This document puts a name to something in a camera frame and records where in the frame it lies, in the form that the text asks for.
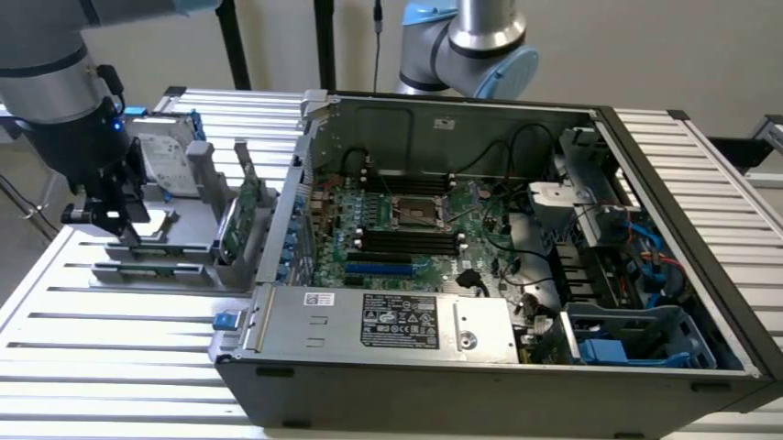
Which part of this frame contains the blue drive tray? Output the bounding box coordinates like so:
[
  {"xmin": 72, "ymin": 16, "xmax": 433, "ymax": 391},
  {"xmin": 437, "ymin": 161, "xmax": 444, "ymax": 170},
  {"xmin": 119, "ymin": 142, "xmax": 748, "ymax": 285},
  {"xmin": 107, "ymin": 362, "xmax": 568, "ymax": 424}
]
[{"xmin": 557, "ymin": 301, "xmax": 718, "ymax": 370}]

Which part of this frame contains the blue data wire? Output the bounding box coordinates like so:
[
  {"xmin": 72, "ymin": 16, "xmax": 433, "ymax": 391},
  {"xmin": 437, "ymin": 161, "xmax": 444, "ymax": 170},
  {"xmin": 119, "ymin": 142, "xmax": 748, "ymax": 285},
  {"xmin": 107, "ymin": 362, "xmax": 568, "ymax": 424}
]
[{"xmin": 615, "ymin": 218, "xmax": 667, "ymax": 288}]

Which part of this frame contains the black power connector plug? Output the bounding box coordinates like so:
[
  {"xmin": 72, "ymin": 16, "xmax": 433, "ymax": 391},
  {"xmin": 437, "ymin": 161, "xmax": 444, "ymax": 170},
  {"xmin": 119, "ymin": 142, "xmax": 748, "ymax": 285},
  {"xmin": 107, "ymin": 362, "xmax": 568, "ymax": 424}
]
[{"xmin": 455, "ymin": 269, "xmax": 492, "ymax": 300}]

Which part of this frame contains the CPU socket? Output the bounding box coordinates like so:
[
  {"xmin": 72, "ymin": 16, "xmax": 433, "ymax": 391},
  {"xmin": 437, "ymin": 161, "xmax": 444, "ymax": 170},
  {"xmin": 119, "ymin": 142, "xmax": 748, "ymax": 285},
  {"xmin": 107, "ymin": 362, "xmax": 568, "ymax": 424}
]
[{"xmin": 389, "ymin": 193, "xmax": 459, "ymax": 231}]

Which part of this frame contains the red data wire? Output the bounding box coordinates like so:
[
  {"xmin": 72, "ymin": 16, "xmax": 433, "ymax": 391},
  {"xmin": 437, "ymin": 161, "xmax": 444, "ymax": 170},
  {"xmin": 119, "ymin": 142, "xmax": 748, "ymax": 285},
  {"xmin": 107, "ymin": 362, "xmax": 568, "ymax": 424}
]
[{"xmin": 635, "ymin": 249, "xmax": 686, "ymax": 276}]

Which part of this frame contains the green graphics card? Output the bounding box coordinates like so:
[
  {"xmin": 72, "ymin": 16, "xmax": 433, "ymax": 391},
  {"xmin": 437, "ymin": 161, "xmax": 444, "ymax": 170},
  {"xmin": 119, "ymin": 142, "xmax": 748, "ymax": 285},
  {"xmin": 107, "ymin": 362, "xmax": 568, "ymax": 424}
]
[{"xmin": 215, "ymin": 172, "xmax": 269, "ymax": 268}]

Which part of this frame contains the thin hanging grey cable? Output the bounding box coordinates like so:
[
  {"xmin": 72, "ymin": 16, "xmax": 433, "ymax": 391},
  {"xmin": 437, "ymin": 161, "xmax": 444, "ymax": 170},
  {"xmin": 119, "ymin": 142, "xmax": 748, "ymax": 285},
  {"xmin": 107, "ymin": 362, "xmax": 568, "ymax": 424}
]
[{"xmin": 371, "ymin": 0, "xmax": 385, "ymax": 93}]

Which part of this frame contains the blue case latch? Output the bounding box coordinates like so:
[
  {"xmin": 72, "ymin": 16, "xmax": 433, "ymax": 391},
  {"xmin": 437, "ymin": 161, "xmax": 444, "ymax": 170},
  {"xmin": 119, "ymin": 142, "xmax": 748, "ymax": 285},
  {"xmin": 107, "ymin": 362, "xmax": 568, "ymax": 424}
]
[{"xmin": 212, "ymin": 310, "xmax": 244, "ymax": 332}]

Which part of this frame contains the blue expansion slot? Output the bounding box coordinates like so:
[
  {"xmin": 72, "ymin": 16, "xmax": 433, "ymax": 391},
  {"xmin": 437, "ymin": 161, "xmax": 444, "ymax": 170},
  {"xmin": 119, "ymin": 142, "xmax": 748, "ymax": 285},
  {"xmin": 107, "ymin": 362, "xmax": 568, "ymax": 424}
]
[{"xmin": 344, "ymin": 261, "xmax": 415, "ymax": 277}]

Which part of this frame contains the grey parts rack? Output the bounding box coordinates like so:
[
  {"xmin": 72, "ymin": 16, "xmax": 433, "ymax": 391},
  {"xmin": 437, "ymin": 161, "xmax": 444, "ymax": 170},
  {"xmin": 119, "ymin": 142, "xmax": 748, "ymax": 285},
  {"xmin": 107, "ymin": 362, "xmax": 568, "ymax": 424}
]
[{"xmin": 88, "ymin": 139, "xmax": 277, "ymax": 292}]

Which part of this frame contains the black RAM slot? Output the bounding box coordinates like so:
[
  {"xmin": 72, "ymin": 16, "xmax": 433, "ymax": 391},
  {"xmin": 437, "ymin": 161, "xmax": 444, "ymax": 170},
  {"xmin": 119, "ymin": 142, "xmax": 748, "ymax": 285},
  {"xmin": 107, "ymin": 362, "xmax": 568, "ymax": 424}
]
[
  {"xmin": 356, "ymin": 239, "xmax": 464, "ymax": 250},
  {"xmin": 364, "ymin": 170, "xmax": 452, "ymax": 180},
  {"xmin": 355, "ymin": 246, "xmax": 465, "ymax": 257},
  {"xmin": 357, "ymin": 234, "xmax": 463, "ymax": 244},
  {"xmin": 364, "ymin": 181, "xmax": 453, "ymax": 190},
  {"xmin": 364, "ymin": 176, "xmax": 452, "ymax": 185},
  {"xmin": 359, "ymin": 227, "xmax": 461, "ymax": 238}
]

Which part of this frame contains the grey disk bay cage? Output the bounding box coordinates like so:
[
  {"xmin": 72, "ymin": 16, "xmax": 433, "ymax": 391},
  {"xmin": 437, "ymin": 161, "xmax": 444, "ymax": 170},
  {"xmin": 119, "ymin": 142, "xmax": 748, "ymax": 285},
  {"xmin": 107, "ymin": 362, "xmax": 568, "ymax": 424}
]
[{"xmin": 525, "ymin": 126, "xmax": 644, "ymax": 249}]

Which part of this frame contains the green RAM stick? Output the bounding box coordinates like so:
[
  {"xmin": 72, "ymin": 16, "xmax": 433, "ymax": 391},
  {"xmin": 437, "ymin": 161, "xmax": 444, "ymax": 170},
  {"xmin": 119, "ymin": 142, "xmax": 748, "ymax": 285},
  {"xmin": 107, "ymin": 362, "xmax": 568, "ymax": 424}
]
[
  {"xmin": 113, "ymin": 263, "xmax": 207, "ymax": 278},
  {"xmin": 120, "ymin": 246, "xmax": 207, "ymax": 257}
]

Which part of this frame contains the green motherboard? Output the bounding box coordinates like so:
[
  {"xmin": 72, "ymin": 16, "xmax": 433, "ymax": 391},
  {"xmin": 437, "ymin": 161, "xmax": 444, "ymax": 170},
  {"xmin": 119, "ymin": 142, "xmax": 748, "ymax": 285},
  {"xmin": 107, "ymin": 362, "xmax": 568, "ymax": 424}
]
[{"xmin": 303, "ymin": 173, "xmax": 523, "ymax": 295}]

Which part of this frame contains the black bracket beside table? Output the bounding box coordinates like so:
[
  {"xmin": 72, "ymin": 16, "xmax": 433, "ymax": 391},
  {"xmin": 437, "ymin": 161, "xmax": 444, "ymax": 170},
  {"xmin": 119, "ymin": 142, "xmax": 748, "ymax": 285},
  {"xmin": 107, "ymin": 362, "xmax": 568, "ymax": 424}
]
[{"xmin": 707, "ymin": 136, "xmax": 774, "ymax": 176}]

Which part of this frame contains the black wrist cable plug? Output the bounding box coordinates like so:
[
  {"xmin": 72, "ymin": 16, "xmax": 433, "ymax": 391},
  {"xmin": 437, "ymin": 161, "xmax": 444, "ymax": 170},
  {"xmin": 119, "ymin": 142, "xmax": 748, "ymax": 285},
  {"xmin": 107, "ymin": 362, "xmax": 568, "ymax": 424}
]
[{"xmin": 91, "ymin": 63, "xmax": 128, "ymax": 112}]

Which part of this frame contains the silver hard disk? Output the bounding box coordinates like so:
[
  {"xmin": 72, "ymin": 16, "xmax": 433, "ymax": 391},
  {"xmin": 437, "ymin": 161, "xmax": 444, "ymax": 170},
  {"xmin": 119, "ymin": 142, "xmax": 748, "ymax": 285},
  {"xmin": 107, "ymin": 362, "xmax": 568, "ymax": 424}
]
[{"xmin": 125, "ymin": 116, "xmax": 204, "ymax": 199}]

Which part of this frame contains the black stand pole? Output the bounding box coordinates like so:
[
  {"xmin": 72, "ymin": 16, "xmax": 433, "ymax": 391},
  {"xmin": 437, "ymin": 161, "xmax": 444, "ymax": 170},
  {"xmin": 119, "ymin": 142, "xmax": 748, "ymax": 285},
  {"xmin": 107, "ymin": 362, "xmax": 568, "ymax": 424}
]
[
  {"xmin": 313, "ymin": 0, "xmax": 339, "ymax": 91},
  {"xmin": 215, "ymin": 0, "xmax": 253, "ymax": 91}
]

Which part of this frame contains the long black power wire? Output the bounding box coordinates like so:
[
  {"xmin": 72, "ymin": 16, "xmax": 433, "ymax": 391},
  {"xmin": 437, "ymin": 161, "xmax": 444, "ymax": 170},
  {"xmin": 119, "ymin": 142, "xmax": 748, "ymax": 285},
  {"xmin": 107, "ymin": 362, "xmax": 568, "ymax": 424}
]
[{"xmin": 451, "ymin": 122, "xmax": 559, "ymax": 181}]

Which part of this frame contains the short black power wire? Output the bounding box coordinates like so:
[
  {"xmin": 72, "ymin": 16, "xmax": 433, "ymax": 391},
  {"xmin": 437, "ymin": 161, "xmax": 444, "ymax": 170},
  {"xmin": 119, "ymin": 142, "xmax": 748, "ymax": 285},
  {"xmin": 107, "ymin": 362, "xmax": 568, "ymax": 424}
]
[{"xmin": 339, "ymin": 146, "xmax": 371, "ymax": 181}]

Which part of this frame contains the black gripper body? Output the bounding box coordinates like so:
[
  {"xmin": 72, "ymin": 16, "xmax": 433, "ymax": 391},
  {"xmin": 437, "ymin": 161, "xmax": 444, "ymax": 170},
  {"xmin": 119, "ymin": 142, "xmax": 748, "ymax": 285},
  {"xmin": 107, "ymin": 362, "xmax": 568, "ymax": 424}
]
[{"xmin": 27, "ymin": 96, "xmax": 137, "ymax": 216}]

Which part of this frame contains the silver CPU chip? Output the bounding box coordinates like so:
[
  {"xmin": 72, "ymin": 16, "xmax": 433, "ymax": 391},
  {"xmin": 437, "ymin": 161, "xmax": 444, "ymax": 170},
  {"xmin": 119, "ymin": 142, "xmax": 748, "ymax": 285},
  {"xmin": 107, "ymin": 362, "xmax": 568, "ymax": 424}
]
[{"xmin": 131, "ymin": 209, "xmax": 180, "ymax": 240}]

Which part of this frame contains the blue disk carrier bracket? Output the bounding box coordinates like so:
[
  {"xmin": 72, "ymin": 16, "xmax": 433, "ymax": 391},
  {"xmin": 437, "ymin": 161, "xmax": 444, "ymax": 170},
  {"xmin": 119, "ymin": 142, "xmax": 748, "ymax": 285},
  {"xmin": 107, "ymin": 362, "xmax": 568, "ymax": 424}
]
[{"xmin": 124, "ymin": 107, "xmax": 204, "ymax": 144}]

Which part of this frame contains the black open PC case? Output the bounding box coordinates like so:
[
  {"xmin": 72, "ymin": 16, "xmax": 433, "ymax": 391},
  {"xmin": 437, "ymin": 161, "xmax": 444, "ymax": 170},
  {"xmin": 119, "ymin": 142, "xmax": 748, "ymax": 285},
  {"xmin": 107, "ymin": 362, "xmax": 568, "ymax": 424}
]
[{"xmin": 211, "ymin": 88, "xmax": 779, "ymax": 431}]

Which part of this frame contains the black fan shroud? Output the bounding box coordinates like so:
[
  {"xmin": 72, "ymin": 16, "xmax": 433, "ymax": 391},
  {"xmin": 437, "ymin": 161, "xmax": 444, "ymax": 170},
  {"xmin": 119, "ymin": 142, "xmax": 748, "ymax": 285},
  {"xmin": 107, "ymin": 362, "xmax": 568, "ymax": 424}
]
[{"xmin": 545, "ymin": 241, "xmax": 644, "ymax": 309}]

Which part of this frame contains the silver power supply unit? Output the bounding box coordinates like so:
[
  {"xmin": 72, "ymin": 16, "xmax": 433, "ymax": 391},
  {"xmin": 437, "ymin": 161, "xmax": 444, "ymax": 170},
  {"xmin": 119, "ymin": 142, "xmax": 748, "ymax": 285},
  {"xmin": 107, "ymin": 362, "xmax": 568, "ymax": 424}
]
[{"xmin": 239, "ymin": 285, "xmax": 523, "ymax": 367}]

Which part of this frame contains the black expansion slot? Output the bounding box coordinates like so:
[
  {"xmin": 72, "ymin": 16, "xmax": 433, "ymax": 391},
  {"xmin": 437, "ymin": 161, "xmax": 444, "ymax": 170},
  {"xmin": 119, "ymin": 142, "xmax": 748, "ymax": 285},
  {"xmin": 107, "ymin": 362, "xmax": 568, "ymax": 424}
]
[{"xmin": 345, "ymin": 250, "xmax": 415, "ymax": 265}]

